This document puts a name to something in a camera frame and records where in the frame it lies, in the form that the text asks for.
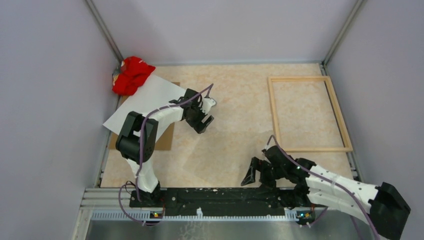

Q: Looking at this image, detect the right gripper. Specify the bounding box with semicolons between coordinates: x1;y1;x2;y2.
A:
241;156;286;194

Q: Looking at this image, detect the brown backing board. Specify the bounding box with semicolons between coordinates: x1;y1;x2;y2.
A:
108;82;181;152

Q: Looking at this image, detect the printed photo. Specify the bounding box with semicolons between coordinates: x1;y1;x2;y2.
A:
103;74;186;134

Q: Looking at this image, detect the wooden picture frame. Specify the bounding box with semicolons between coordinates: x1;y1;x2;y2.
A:
267;75;354;153

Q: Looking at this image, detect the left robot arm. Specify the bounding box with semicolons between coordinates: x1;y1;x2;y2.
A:
115;86;217;207

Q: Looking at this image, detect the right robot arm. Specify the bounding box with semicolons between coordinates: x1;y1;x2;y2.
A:
241;145;411;240

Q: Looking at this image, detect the red cloth doll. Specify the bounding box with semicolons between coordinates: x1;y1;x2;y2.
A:
112;56;156;96

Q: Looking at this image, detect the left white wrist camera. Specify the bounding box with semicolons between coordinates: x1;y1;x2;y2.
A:
201;97;217;114

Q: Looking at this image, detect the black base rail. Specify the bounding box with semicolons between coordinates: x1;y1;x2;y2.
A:
129;187;319;217

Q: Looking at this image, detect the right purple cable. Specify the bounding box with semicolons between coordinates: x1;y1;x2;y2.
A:
266;134;382;240

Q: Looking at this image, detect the purple cable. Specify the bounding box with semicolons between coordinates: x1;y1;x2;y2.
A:
117;83;215;227
266;134;382;240

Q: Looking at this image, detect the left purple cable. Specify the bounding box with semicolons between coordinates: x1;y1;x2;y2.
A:
117;83;215;227

